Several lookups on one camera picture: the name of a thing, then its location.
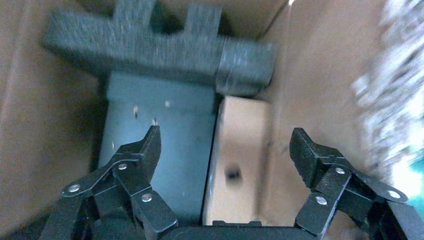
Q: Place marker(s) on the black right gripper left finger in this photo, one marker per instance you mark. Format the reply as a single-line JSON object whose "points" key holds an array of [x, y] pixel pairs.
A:
{"points": [[132, 179]]}

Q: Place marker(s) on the dark grey carton bottom liner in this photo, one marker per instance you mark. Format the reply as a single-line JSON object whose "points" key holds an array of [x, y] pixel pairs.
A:
{"points": [[185, 149]]}

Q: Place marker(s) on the small cardboard box with hole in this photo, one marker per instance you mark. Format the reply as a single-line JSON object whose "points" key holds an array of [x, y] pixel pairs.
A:
{"points": [[238, 132]]}

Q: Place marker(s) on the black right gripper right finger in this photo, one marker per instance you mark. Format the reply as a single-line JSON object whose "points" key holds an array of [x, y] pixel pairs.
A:
{"points": [[331, 182]]}

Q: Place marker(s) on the large open cardboard carton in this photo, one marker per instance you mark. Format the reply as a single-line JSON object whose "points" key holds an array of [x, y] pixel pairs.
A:
{"points": [[43, 132]]}

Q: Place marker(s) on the black foam insert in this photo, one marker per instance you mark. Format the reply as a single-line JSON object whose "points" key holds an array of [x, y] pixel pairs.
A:
{"points": [[149, 56]]}

